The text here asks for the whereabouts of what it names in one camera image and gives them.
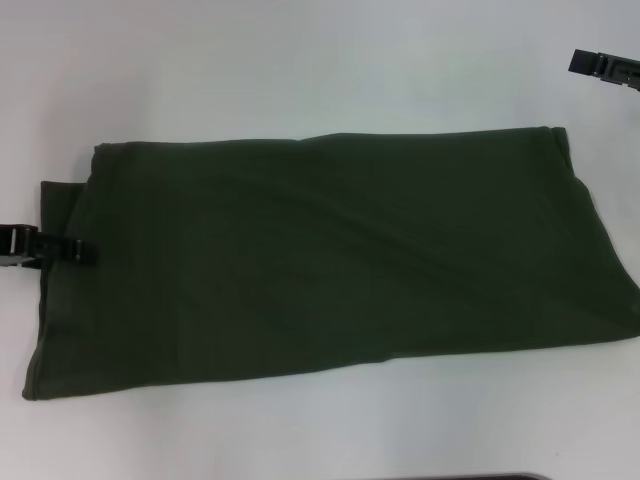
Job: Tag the dark grey torso edge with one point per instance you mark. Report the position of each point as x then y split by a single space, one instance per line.
500 477

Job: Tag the dark green FREE T-shirt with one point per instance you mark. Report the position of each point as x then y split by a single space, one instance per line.
300 250

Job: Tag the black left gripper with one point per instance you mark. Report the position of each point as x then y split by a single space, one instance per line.
17 245

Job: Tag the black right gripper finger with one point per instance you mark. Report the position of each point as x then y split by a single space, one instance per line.
607 67

